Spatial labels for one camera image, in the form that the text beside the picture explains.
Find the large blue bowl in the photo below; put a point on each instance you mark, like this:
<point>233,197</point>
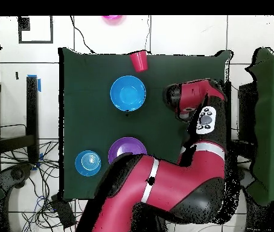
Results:
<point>128,93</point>

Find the red cup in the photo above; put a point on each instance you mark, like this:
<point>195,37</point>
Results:
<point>139,61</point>

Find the large pink bowl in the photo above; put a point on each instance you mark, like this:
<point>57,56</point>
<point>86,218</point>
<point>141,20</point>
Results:
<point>112,17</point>

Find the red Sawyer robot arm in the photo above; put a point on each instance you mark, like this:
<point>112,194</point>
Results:
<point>175,178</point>

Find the purple bowl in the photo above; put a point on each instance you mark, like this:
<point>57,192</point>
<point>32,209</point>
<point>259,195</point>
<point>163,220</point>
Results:
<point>127,146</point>

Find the small blue bowl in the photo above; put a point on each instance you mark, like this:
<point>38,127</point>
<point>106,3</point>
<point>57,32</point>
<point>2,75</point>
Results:
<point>88,163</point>

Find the black metal stand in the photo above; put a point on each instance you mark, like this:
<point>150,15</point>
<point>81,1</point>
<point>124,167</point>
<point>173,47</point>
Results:
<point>246,108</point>
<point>32,108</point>

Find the black equipment base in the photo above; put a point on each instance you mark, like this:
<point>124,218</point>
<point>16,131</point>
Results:
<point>16,174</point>

